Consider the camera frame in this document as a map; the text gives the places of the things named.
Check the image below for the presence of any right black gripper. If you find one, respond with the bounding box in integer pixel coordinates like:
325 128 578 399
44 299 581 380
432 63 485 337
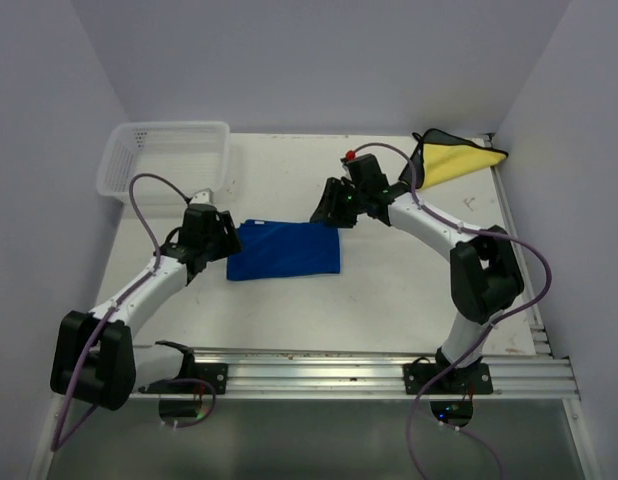
309 178 366 230

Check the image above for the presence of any blue towel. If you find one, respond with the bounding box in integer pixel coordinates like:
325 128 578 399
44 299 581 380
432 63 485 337
226 219 341 282

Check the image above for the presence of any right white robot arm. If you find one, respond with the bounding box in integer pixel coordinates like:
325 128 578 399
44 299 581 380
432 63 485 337
310 152 524 393

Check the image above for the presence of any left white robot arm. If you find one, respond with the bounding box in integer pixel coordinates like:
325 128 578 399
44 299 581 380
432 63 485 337
50 204 241 411

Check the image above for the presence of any white plastic basket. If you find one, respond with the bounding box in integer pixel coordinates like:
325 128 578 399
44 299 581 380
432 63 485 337
95 121 230 204

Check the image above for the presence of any yellow and black towel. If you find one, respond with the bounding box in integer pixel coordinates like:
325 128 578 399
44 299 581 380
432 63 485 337
409 128 508 190

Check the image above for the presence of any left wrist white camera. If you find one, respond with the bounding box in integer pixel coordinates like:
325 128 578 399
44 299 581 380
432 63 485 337
188 188 214 206

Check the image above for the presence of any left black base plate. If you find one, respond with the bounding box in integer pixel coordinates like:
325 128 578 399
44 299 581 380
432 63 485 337
139 363 229 395

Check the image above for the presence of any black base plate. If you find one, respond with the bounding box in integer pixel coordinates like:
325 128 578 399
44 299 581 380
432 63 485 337
402 357 494 396
139 363 229 395

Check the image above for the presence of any aluminium mounting rail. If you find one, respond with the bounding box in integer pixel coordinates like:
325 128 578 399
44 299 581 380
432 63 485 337
53 352 583 401

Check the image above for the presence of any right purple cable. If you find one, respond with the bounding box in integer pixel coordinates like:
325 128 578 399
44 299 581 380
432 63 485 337
341 142 554 480

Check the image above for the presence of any purple cable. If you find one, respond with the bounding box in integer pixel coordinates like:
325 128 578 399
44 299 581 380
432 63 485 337
341 142 554 480
51 172 218 454

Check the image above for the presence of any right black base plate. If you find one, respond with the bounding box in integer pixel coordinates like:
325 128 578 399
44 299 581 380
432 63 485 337
402 357 494 396

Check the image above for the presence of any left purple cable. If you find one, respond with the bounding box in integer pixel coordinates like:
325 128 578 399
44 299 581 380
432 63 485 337
51 172 218 454

